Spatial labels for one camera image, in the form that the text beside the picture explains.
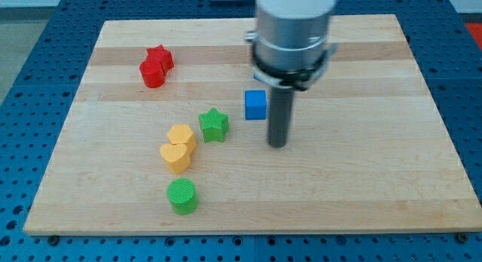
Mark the blue cube block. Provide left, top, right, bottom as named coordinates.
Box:
left=244, top=90, right=267, bottom=120

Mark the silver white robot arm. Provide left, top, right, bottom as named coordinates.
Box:
left=246, top=0, right=337, bottom=91

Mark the green star block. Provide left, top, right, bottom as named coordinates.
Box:
left=198, top=108, right=229, bottom=142

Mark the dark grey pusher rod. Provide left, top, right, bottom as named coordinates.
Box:
left=267, top=87, right=294, bottom=148

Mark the yellow pentagon block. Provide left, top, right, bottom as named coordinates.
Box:
left=166, top=124, right=197, bottom=154

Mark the yellow heart block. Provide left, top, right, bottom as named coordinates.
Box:
left=160, top=144, right=191, bottom=174

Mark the wooden board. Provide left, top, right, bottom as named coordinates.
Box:
left=23, top=14, right=481, bottom=236

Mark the green cylinder block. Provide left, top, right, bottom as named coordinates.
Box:
left=166, top=178, right=199, bottom=215

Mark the red cylinder block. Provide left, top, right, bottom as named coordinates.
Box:
left=139, top=59, right=165, bottom=88

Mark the red star block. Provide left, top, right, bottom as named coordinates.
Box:
left=147, top=44, right=175, bottom=75

